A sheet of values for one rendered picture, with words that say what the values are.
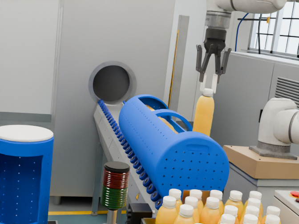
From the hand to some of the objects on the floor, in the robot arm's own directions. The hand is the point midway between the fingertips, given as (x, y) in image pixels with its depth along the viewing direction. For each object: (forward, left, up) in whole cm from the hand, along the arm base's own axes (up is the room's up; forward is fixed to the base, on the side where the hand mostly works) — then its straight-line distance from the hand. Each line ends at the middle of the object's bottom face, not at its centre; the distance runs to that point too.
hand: (208, 83), depth 162 cm
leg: (+33, -196, -126) cm, 235 cm away
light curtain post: (-14, -147, -130) cm, 196 cm away
